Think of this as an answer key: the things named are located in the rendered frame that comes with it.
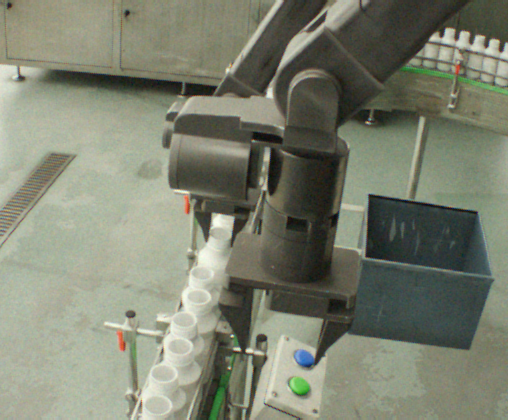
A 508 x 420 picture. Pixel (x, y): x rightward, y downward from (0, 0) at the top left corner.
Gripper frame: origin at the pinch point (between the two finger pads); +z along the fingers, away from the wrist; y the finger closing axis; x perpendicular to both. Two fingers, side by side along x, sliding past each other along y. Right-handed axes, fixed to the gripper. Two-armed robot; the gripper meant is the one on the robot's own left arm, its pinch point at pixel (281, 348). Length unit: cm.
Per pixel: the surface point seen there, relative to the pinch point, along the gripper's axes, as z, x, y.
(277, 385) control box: 27.7, 24.2, -0.6
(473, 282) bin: 46, 86, 38
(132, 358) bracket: 38, 35, -25
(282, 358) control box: 27.6, 29.9, -0.7
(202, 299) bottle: 24.8, 36.8, -14.0
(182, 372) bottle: 26.5, 22.1, -13.5
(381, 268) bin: 46, 86, 16
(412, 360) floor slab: 138, 165, 46
